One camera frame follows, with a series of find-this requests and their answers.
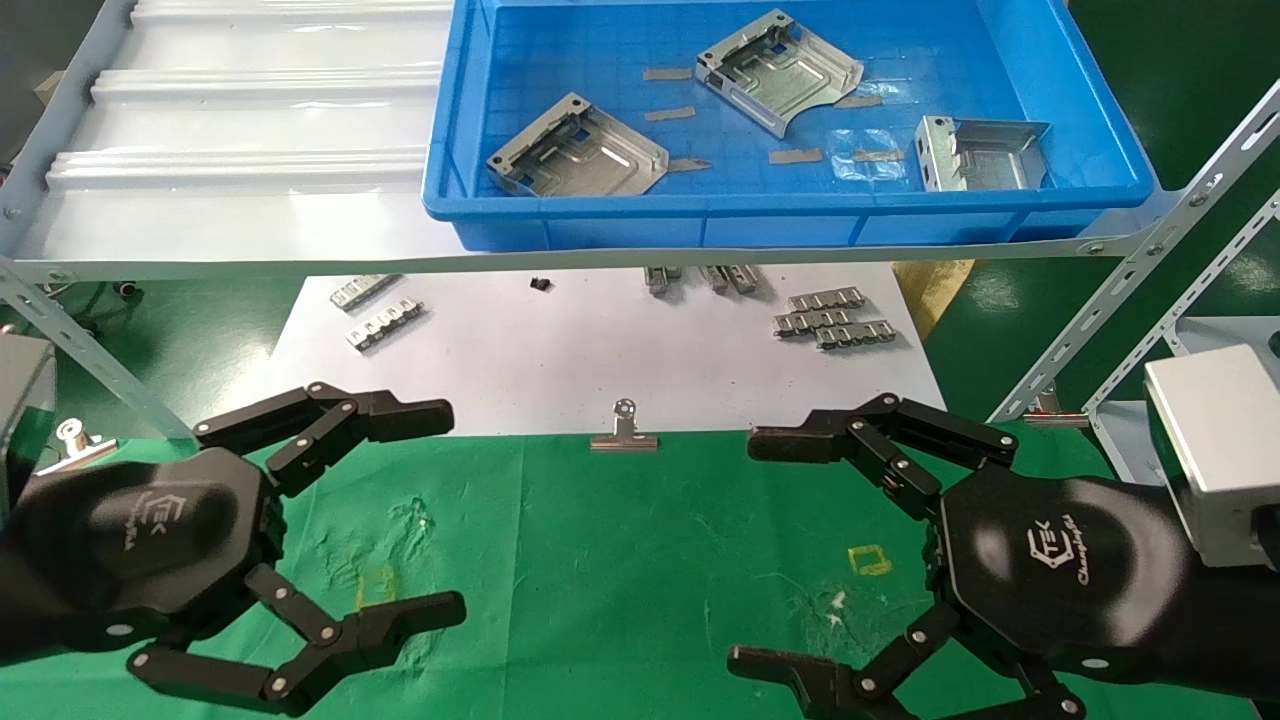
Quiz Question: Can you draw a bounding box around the folded box-shaped metal bracket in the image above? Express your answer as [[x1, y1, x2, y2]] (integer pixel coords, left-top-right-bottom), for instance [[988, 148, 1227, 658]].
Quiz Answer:
[[917, 115, 1051, 193]]

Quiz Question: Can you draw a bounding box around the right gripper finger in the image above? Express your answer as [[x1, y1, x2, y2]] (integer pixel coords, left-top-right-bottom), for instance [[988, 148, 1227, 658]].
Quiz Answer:
[[748, 392, 1019, 521], [727, 600, 1086, 720]]

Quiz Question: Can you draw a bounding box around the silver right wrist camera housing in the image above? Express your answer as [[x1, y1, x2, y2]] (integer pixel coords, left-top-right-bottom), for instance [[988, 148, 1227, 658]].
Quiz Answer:
[[1144, 344, 1280, 569]]

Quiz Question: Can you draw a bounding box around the grey left wrist camera housing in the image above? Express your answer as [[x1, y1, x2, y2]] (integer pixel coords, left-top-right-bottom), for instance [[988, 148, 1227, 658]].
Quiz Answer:
[[0, 335, 58, 511]]

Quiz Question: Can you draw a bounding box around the yellow woven bag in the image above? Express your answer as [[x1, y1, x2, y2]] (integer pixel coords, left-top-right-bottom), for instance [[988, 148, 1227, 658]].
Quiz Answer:
[[892, 260, 976, 341]]

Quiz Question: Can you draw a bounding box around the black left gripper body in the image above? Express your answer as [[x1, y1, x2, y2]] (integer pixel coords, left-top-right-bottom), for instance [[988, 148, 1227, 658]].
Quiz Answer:
[[15, 447, 288, 656]]

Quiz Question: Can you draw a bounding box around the notched sheet metal bracket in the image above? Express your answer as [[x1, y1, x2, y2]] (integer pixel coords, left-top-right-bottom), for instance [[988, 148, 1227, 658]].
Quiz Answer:
[[696, 10, 864, 139], [487, 92, 670, 198]]

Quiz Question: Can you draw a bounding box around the white corrugated shelf panel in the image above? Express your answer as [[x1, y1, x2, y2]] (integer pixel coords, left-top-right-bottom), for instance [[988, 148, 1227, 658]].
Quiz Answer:
[[20, 0, 461, 263]]

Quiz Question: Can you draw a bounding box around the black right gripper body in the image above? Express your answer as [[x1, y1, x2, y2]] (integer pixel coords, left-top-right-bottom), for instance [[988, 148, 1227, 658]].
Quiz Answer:
[[935, 465, 1203, 683]]

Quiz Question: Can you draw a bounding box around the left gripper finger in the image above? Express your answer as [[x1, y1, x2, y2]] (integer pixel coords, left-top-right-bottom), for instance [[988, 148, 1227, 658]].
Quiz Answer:
[[193, 382, 456, 498], [127, 565, 468, 718]]

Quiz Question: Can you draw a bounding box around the clear plastic film piece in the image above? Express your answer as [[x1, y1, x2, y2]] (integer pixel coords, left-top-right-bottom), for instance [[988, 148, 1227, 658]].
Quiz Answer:
[[828, 128, 906, 183]]

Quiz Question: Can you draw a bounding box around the grey metal side plate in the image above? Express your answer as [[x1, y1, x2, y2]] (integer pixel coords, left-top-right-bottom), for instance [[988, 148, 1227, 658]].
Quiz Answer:
[[1085, 316, 1280, 486]]

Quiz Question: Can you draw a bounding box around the blue plastic bin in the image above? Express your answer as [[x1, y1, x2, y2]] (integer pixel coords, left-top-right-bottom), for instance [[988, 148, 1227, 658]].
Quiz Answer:
[[422, 0, 1161, 251]]

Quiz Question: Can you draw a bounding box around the green table cloth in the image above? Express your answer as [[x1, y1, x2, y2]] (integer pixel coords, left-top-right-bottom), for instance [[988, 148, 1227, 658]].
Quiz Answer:
[[0, 428, 1261, 720]]

